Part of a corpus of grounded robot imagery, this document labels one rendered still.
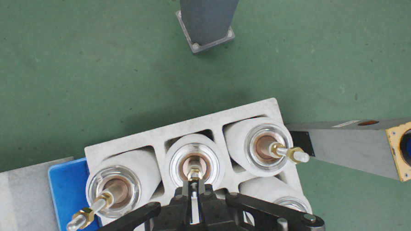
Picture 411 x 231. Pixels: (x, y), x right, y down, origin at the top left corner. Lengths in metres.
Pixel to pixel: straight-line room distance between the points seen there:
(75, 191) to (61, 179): 0.06
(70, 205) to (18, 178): 0.12
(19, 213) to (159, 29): 0.55
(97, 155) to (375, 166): 0.46
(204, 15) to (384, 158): 0.40
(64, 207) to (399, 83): 1.08
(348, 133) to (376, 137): 0.04
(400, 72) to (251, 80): 0.56
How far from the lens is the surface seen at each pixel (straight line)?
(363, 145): 0.34
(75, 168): 0.56
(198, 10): 0.42
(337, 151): 0.38
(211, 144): 0.26
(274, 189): 0.31
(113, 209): 0.30
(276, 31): 0.66
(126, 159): 0.28
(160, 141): 0.33
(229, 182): 0.35
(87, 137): 0.59
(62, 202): 0.53
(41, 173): 0.53
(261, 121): 0.28
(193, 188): 0.17
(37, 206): 0.52
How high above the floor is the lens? 0.50
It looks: 84 degrees down
